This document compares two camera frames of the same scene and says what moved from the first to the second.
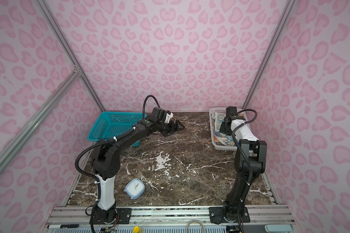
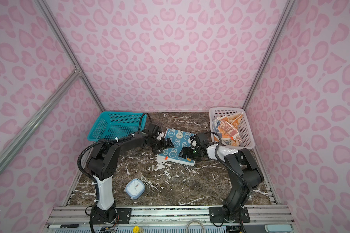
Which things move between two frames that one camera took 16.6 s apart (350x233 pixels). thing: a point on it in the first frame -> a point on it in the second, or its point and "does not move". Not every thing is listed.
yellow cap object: [137, 229] does not move
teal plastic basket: [109, 124] does not move
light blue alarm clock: [134, 189] does not move
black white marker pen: [63, 226] does not move
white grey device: [278, 228] does not move
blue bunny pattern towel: [217, 119] -> [180, 140]
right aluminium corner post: [284, 15] does not move
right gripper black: [222, 128] -> [185, 149]
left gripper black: [172, 129] -> [164, 146]
